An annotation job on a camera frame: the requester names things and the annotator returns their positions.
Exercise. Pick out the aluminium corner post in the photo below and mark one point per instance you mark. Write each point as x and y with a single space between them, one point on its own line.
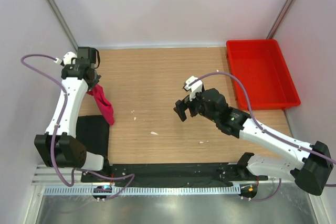
280 18
62 22

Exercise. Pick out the black folded t shirt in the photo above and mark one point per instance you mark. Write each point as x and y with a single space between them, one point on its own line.
93 132

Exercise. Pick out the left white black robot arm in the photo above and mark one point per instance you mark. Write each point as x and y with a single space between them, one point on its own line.
58 146

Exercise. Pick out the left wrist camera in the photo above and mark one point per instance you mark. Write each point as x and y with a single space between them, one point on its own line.
84 55

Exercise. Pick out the right aluminium corner post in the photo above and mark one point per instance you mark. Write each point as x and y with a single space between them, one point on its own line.
280 18

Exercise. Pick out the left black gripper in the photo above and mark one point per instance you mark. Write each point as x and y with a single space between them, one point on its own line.
94 83

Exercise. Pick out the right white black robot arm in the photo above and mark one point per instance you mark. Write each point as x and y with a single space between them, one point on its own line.
307 165

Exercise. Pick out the left aluminium corner post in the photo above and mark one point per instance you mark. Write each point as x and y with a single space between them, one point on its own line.
62 22

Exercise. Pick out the magenta t shirt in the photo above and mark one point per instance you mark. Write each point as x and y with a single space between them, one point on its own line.
104 105

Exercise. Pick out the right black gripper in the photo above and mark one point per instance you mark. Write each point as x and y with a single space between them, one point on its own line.
184 103

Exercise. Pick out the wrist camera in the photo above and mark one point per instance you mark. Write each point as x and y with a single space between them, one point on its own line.
84 55
194 86

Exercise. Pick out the slotted grey cable duct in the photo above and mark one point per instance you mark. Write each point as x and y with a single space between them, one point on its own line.
95 190

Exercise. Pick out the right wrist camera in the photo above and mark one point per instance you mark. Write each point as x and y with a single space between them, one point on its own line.
194 86

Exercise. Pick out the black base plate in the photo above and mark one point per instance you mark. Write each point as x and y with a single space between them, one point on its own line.
188 175

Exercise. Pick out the red plastic bin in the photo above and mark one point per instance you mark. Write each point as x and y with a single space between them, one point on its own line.
261 68

